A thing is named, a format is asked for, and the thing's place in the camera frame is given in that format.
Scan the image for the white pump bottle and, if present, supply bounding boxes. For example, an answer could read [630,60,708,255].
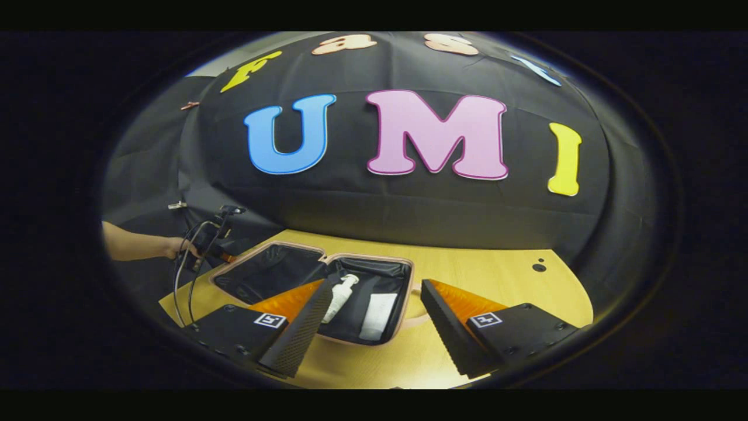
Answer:
[321,274,360,324]

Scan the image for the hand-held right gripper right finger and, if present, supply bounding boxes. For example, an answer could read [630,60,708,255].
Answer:
[421,279,579,379]

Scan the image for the black backdrop cloth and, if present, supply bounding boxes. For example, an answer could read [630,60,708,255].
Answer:
[101,31,678,328]

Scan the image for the white squeeze tube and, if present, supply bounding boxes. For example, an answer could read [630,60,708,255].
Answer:
[359,292,399,341]

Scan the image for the black cable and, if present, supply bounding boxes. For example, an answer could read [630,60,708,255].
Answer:
[173,221,211,328]
[187,222,228,325]

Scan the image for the pink suitcase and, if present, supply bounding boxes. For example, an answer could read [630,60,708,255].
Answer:
[209,241,430,347]

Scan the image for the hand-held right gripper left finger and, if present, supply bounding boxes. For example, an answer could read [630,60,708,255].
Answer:
[182,278,335,379]

